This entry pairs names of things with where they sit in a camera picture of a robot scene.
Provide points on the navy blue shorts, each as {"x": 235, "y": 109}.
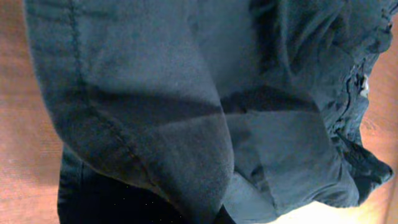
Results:
{"x": 208, "y": 111}

